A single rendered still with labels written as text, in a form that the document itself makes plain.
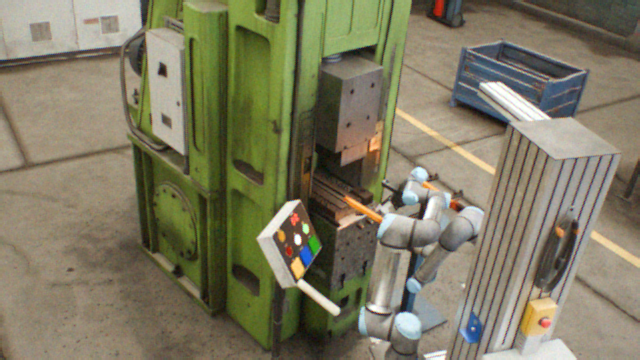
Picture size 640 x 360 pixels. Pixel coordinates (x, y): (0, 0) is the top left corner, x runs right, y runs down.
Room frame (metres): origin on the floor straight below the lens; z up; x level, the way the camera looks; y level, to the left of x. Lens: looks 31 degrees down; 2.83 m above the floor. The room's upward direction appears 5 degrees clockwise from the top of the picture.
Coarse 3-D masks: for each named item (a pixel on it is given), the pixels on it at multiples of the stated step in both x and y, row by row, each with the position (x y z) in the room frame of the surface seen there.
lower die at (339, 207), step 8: (320, 176) 3.07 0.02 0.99; (312, 184) 2.97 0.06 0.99; (328, 184) 2.98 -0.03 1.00; (336, 184) 2.99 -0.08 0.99; (312, 192) 2.90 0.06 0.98; (320, 192) 2.90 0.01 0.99; (328, 192) 2.90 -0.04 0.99; (344, 192) 2.92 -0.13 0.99; (312, 200) 2.85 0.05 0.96; (328, 200) 2.82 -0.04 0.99; (336, 200) 2.83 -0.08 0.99; (344, 200) 2.82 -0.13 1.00; (328, 208) 2.76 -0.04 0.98; (336, 208) 2.76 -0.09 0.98; (344, 208) 2.77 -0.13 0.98; (352, 208) 2.82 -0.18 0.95; (336, 216) 2.73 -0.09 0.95; (344, 216) 2.78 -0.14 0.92
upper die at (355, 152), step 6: (318, 144) 2.84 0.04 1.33; (360, 144) 2.82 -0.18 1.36; (366, 144) 2.86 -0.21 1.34; (318, 150) 2.84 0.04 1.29; (324, 150) 2.81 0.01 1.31; (330, 150) 2.78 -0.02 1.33; (342, 150) 2.72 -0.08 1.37; (348, 150) 2.76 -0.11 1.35; (354, 150) 2.79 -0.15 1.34; (360, 150) 2.83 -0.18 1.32; (366, 150) 2.86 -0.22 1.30; (324, 156) 2.80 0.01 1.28; (330, 156) 2.77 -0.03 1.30; (336, 156) 2.75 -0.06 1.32; (342, 156) 2.73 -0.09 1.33; (348, 156) 2.76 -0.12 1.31; (354, 156) 2.80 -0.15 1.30; (360, 156) 2.83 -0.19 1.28; (336, 162) 2.74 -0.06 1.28; (342, 162) 2.73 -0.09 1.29; (348, 162) 2.76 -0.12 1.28
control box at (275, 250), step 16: (288, 208) 2.42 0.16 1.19; (272, 224) 2.29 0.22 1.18; (288, 224) 2.31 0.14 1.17; (272, 240) 2.16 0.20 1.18; (288, 240) 2.25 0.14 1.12; (304, 240) 2.34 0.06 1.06; (272, 256) 2.16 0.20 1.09; (288, 256) 2.18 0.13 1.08; (288, 272) 2.13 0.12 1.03; (304, 272) 2.22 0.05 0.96
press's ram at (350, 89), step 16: (336, 64) 2.88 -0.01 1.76; (352, 64) 2.90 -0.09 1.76; (368, 64) 2.92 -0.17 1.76; (320, 80) 2.79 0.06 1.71; (336, 80) 2.71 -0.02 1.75; (352, 80) 2.73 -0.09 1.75; (368, 80) 2.82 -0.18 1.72; (320, 96) 2.78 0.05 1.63; (336, 96) 2.71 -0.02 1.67; (352, 96) 2.74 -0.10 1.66; (368, 96) 2.83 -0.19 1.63; (320, 112) 2.77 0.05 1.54; (336, 112) 2.70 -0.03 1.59; (352, 112) 2.75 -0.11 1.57; (368, 112) 2.84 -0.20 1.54; (320, 128) 2.77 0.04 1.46; (336, 128) 2.69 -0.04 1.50; (352, 128) 2.76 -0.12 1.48; (368, 128) 2.86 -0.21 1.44; (320, 144) 2.76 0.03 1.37; (336, 144) 2.69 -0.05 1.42; (352, 144) 2.77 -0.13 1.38
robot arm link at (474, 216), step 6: (462, 210) 2.38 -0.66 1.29; (468, 210) 2.35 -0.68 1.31; (474, 210) 2.36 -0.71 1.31; (480, 210) 2.37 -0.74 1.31; (456, 216) 2.31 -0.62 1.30; (462, 216) 2.29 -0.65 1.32; (468, 216) 2.30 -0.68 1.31; (474, 216) 2.31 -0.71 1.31; (480, 216) 2.34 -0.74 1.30; (474, 222) 2.28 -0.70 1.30; (480, 222) 2.31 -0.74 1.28; (474, 228) 2.26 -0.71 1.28; (474, 234) 2.27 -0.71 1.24; (468, 240) 2.28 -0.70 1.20; (474, 240) 2.26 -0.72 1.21; (474, 246) 2.27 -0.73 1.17
